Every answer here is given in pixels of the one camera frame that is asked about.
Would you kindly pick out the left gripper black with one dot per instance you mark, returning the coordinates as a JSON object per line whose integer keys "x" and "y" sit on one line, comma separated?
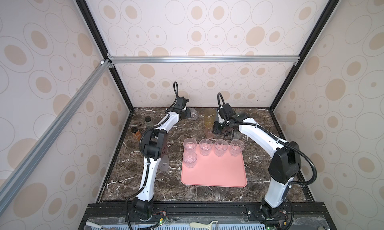
{"x": 188, "y": 113}

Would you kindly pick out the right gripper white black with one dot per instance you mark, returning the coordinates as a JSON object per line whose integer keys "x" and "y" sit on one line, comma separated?
{"x": 215, "y": 127}

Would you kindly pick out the clear faceted glass five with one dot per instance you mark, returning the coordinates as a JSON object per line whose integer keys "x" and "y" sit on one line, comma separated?
{"x": 190, "y": 144}

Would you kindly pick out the clear faceted glass three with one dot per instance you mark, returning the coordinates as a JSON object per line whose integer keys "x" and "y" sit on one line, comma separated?
{"x": 221, "y": 146}

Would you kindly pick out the clear faceted glass four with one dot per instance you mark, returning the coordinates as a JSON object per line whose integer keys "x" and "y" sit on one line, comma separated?
{"x": 237, "y": 147}

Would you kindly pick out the clear faceted glass one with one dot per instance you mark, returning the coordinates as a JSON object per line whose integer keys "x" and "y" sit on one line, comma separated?
{"x": 205, "y": 147}

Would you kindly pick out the clear faceted glass two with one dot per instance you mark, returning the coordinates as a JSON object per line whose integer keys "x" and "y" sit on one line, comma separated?
{"x": 190, "y": 159}

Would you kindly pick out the clear faceted glass six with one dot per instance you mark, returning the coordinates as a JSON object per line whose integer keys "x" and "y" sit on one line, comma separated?
{"x": 193, "y": 114}

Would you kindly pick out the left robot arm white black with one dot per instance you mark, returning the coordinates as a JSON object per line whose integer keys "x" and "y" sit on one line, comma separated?
{"x": 152, "y": 146}

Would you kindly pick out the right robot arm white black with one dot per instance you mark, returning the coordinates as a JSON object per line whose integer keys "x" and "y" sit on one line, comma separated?
{"x": 285, "y": 162}

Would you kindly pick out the pink plastic tray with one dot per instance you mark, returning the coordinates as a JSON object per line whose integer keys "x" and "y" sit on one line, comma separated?
{"x": 215, "y": 171}

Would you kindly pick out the yellow tall plastic tumbler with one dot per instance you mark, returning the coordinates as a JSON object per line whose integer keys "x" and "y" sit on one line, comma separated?
{"x": 209, "y": 118}

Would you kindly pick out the small clear round cup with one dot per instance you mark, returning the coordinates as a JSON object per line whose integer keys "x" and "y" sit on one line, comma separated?
{"x": 237, "y": 135}

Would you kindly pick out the small pink plastic cup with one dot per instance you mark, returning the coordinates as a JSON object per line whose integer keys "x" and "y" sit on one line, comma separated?
{"x": 209, "y": 133}

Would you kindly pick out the chopped parsley spice jar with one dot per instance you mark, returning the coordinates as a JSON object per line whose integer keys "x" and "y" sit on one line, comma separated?
{"x": 148, "y": 122}

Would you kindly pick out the red sweet pepper spice jar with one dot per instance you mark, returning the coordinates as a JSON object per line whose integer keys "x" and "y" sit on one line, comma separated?
{"x": 136, "y": 133}

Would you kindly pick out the aluminium frame rail back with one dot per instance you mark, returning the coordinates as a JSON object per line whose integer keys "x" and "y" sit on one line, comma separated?
{"x": 113, "y": 60}

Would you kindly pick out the aluminium frame rail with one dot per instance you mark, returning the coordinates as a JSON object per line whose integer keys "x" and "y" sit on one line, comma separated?
{"x": 20, "y": 175}
{"x": 113, "y": 60}

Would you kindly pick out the aluminium frame rail left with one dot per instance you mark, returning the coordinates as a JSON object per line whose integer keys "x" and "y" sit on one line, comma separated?
{"x": 20, "y": 175}

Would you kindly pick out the cream plastic handle tool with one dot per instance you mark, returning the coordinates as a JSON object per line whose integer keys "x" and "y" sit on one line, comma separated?
{"x": 209, "y": 226}

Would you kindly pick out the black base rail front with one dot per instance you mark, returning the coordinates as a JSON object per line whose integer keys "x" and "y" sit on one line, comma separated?
{"x": 220, "y": 215}

